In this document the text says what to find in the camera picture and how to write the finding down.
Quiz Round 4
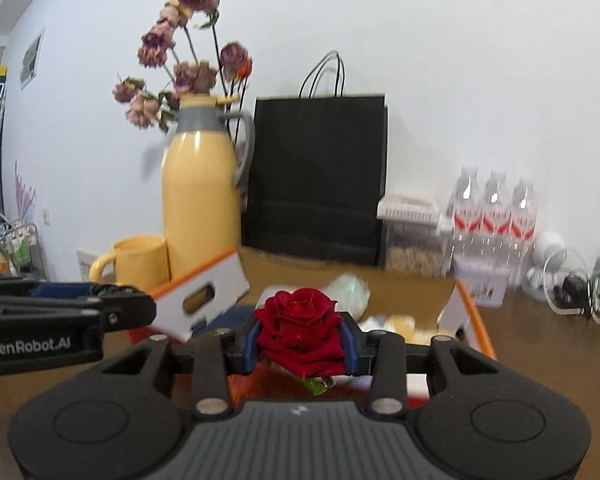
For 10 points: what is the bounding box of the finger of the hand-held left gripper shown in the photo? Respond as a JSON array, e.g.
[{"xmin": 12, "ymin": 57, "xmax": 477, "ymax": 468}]
[
  {"xmin": 0, "ymin": 286, "xmax": 158, "ymax": 333},
  {"xmin": 0, "ymin": 277, "xmax": 101, "ymax": 298}
]

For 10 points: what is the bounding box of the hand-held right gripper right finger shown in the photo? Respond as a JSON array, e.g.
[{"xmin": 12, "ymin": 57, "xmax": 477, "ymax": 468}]
[{"xmin": 337, "ymin": 312, "xmax": 501, "ymax": 418}]

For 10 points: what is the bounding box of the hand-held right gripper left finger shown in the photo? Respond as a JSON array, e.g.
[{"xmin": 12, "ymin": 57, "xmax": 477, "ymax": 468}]
[{"xmin": 102, "ymin": 317, "xmax": 263, "ymax": 416}]

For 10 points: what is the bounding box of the red rose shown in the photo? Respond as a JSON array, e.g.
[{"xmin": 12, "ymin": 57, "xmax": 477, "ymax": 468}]
[{"xmin": 254, "ymin": 286, "xmax": 345, "ymax": 396}]

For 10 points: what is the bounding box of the clear plastic bag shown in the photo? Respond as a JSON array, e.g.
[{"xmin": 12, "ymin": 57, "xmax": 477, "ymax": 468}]
[{"xmin": 325, "ymin": 272, "xmax": 372, "ymax": 321}]

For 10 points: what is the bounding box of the yellow and white plush toy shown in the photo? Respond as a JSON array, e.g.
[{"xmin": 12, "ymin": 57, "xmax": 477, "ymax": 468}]
[{"xmin": 380, "ymin": 314, "xmax": 456, "ymax": 346}]

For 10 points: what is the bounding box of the red cardboard box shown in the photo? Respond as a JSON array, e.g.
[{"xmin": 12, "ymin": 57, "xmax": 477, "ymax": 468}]
[{"xmin": 127, "ymin": 246, "xmax": 498, "ymax": 408}]

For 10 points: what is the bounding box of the yellow mug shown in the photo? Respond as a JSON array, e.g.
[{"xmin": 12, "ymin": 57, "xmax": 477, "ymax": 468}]
[{"xmin": 88, "ymin": 235, "xmax": 171, "ymax": 295}]

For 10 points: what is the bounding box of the clear nut jar white lid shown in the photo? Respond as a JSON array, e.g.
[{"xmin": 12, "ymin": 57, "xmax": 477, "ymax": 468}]
[{"xmin": 377, "ymin": 192, "xmax": 453, "ymax": 279}]

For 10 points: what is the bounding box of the yellow thermos jug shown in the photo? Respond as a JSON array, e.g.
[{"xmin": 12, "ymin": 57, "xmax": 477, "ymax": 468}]
[{"xmin": 161, "ymin": 92, "xmax": 256, "ymax": 281}]

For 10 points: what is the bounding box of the black paper bag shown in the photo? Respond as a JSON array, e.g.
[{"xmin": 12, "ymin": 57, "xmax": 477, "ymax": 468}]
[{"xmin": 241, "ymin": 51, "xmax": 388, "ymax": 267}]

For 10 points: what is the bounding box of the clear water bottle red label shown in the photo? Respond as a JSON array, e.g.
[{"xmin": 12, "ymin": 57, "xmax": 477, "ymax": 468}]
[
  {"xmin": 447, "ymin": 166, "xmax": 482, "ymax": 271},
  {"xmin": 507, "ymin": 176, "xmax": 538, "ymax": 271},
  {"xmin": 480, "ymin": 170, "xmax": 510, "ymax": 271}
]

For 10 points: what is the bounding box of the wire rack with bottles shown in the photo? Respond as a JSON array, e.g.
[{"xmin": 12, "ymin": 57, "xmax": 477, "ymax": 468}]
[{"xmin": 0, "ymin": 220, "xmax": 48, "ymax": 281}]

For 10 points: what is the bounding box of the white security camera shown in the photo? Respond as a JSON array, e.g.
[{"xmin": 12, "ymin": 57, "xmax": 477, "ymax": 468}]
[{"xmin": 525, "ymin": 231, "xmax": 567, "ymax": 302}]

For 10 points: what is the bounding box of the tangle of charger cables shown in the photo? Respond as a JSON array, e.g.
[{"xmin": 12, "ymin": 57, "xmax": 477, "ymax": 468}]
[{"xmin": 542, "ymin": 242, "xmax": 600, "ymax": 323}]

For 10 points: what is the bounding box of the wall picture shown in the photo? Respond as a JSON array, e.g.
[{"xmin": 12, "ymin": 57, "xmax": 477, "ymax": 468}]
[{"xmin": 20, "ymin": 27, "xmax": 46, "ymax": 91}]

